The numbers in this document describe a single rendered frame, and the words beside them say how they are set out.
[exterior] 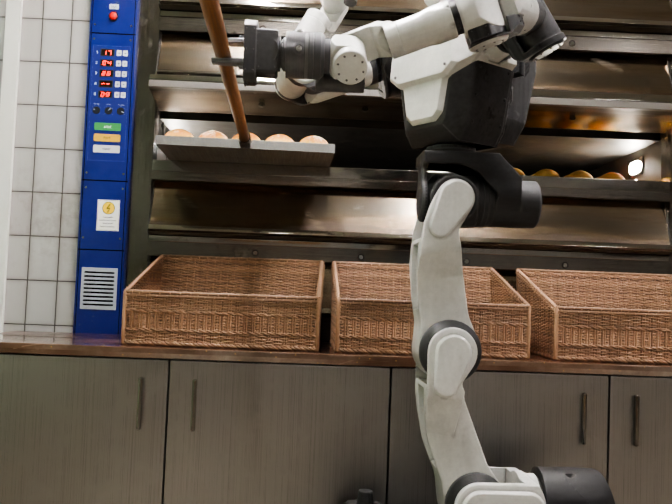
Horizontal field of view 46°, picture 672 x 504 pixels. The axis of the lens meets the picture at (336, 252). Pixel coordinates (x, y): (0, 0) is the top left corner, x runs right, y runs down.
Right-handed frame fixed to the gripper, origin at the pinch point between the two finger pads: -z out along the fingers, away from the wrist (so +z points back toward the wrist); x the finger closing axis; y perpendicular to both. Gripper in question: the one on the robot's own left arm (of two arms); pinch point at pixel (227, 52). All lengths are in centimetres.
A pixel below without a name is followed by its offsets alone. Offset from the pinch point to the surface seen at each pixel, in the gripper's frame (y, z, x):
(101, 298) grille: 120, -51, 49
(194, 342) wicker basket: 73, -14, 60
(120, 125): 121, -48, -9
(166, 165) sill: 123, -32, 3
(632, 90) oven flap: 119, 129, -29
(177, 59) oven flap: 123, -30, -34
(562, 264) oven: 121, 105, 33
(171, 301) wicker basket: 74, -21, 49
